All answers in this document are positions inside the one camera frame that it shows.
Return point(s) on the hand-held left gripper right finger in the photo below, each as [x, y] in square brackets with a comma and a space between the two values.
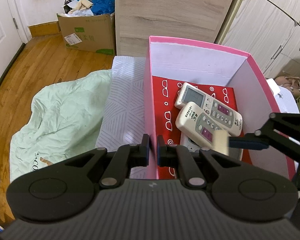
[161, 152]

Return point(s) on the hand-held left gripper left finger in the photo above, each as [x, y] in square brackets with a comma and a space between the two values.
[145, 152]

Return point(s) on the yellowish cream remote control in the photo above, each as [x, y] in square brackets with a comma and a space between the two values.
[220, 142]

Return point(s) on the long white remote control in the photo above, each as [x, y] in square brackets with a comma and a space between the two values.
[192, 118]

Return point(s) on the cream remote with purple panel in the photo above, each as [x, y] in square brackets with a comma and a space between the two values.
[193, 96]

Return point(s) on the pink cardboard box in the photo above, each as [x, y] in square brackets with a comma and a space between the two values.
[190, 60]

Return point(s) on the red glasses-print liner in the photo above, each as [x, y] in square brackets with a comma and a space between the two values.
[165, 120]

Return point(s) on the pink handbag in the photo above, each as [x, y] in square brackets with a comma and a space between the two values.
[287, 81]

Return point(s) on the light green blanket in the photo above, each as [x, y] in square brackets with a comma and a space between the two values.
[65, 120]

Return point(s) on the light wood wardrobe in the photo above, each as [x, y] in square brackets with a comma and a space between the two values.
[265, 30]

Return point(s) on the large cardboard floor box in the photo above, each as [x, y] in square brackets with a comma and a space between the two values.
[90, 35]

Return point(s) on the wooden shelf cabinet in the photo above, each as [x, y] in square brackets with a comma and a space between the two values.
[165, 17]

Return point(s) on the beige cloth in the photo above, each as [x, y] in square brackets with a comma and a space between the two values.
[83, 5]

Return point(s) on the white door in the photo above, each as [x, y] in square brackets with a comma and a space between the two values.
[0, 30]

